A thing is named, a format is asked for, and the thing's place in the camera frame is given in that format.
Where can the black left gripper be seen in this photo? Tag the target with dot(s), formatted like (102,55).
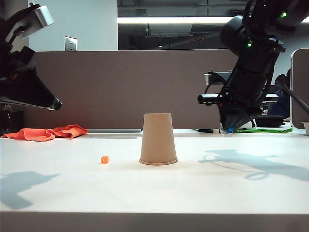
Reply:
(17,62)

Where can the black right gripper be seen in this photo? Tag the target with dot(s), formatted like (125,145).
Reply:
(241,100)

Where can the blue translucent die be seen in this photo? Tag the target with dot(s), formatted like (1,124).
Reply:
(230,130)

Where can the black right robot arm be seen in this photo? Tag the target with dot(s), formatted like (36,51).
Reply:
(256,48)

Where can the brown paper cup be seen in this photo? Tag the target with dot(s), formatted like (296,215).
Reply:
(158,140)

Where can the orange die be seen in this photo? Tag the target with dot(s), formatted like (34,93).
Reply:
(105,160)

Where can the green tape strip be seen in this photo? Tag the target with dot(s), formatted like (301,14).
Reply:
(265,130)

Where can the flat black object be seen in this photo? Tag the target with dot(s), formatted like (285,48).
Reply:
(205,130)

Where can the orange cloth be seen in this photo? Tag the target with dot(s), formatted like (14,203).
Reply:
(36,134)

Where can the person in dark blue shirt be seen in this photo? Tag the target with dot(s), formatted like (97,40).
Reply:
(281,106)

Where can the black diagonal pole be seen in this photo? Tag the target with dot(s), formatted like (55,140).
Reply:
(294,96)

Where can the beige paper bowl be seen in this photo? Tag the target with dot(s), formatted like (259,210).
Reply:
(306,128)

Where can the grey partition with white edge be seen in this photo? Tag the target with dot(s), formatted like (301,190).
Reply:
(301,79)

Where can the wide grey desk partition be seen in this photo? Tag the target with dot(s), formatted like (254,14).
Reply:
(120,89)

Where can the long ceiling light strip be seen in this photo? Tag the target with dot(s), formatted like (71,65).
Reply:
(169,20)

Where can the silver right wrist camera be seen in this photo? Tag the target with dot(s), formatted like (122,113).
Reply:
(210,78)

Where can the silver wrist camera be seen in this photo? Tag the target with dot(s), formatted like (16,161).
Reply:
(41,17)
(210,78)

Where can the metal wall plate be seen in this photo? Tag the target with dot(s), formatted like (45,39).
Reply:
(71,43)

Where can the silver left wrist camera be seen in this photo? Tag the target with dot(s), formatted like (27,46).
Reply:
(41,17)

